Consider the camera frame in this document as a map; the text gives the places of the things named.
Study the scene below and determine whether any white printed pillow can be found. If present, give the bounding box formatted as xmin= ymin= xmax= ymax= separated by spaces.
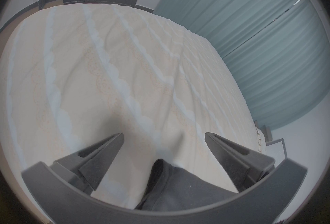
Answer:
xmin=255 ymin=126 xmax=268 ymax=154

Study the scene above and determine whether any grey bedside table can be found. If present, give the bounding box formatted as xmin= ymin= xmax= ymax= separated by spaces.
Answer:
xmin=254 ymin=120 xmax=273 ymax=141

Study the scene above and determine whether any black T-shirt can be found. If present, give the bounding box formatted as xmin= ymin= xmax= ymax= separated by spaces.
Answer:
xmin=134 ymin=159 xmax=240 ymax=212

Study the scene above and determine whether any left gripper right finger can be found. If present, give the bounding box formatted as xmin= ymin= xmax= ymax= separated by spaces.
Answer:
xmin=204 ymin=132 xmax=276 ymax=194

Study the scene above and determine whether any bed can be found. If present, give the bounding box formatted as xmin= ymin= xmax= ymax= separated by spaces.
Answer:
xmin=0 ymin=4 xmax=288 ymax=209

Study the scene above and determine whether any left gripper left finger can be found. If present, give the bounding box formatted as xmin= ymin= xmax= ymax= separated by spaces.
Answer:
xmin=53 ymin=132 xmax=125 ymax=191

